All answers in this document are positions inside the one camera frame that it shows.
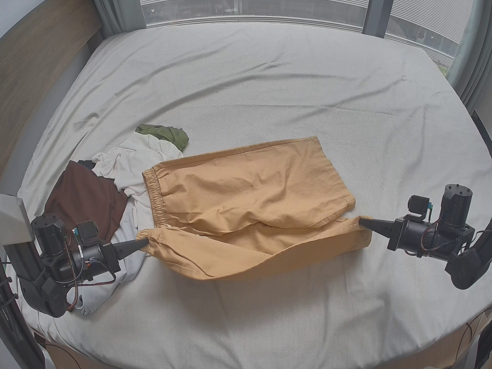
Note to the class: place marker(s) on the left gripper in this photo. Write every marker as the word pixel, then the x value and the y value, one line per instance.
pixel 98 258

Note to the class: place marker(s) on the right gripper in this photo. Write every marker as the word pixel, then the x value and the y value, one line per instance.
pixel 407 236

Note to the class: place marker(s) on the tan shorts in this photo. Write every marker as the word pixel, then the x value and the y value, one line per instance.
pixel 250 190

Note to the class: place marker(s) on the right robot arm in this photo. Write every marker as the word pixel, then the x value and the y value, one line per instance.
pixel 469 263

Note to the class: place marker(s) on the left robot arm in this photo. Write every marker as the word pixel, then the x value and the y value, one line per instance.
pixel 46 275

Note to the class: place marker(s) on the pale grey garment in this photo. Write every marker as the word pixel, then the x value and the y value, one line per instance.
pixel 100 298

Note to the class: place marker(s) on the dark brown garment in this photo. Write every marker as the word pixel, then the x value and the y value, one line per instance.
pixel 84 198

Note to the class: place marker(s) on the black garment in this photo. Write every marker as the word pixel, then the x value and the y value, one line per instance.
pixel 86 165

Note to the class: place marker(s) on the white garment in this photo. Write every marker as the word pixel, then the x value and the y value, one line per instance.
pixel 127 163

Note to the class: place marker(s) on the olive green garment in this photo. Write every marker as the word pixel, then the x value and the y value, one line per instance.
pixel 173 135

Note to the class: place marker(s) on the grey-green curtain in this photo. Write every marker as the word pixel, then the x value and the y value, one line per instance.
pixel 472 52
pixel 115 2

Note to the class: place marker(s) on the window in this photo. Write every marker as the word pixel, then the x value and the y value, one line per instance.
pixel 269 2

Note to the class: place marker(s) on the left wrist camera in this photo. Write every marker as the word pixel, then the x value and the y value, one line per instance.
pixel 86 232

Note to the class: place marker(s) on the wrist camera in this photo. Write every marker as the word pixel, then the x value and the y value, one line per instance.
pixel 86 232
pixel 418 206

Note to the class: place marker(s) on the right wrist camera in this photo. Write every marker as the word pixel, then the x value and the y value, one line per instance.
pixel 418 206

